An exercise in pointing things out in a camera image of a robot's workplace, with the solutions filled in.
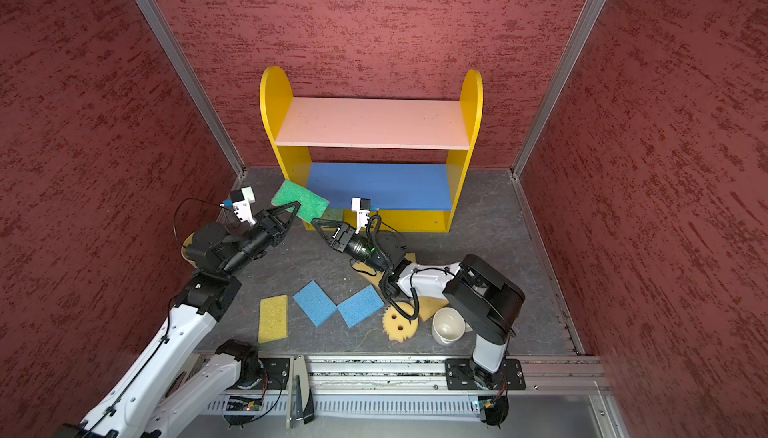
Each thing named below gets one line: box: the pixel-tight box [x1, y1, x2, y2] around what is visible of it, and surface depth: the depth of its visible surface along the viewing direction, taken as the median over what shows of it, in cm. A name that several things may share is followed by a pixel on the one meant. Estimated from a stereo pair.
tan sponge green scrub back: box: [271, 180, 330, 223], surface depth 69 cm
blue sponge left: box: [292, 280, 338, 328], surface depth 87 cm
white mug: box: [431, 307, 473, 345], surface depth 77 cm
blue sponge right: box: [337, 284, 385, 329], surface depth 87 cm
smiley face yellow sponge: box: [382, 301, 419, 343], surface depth 81 cm
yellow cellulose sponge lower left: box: [258, 294, 288, 344], surface depth 84 cm
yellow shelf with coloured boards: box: [260, 67, 483, 231], surface depth 80 cm
